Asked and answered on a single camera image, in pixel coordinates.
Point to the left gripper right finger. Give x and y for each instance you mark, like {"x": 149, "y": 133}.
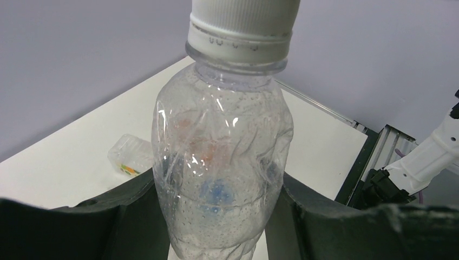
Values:
{"x": 306, "y": 225}

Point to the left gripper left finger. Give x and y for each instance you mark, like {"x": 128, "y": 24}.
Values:
{"x": 123, "y": 223}

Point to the clear bottle blue-white cap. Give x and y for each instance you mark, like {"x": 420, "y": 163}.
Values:
{"x": 222, "y": 130}

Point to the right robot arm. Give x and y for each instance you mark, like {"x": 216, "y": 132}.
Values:
{"x": 398, "y": 170}

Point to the large clear empty bottle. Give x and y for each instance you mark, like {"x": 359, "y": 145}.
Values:
{"x": 131, "y": 155}

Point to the aluminium frame rail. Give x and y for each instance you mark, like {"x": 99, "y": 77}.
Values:
{"x": 379, "y": 149}

